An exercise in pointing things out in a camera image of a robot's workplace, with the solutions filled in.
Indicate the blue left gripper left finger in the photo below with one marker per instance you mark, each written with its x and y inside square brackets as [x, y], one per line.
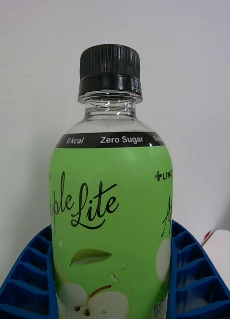
[27, 281]

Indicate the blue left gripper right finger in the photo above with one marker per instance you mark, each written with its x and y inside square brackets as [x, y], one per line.
[197, 281]

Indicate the green label plastic bottle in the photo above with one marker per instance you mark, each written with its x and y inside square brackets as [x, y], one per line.
[112, 211]

